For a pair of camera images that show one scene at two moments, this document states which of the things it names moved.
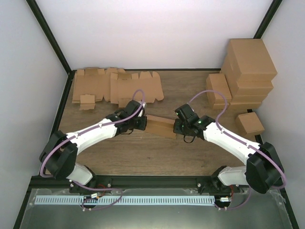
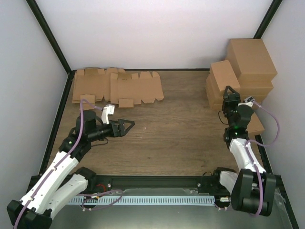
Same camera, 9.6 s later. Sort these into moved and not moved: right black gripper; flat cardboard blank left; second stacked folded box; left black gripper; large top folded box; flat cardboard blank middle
Moved: left black gripper; right black gripper
Not moved: flat cardboard blank middle; large top folded box; second stacked folded box; flat cardboard blank left
